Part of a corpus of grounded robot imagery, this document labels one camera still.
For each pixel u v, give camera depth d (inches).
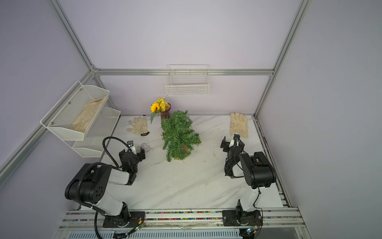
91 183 18.5
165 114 38.8
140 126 45.1
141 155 33.9
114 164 26.9
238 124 45.1
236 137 31.4
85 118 30.9
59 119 27.0
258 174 19.2
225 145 33.9
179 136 30.0
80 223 28.8
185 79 37.4
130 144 31.6
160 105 36.5
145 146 39.6
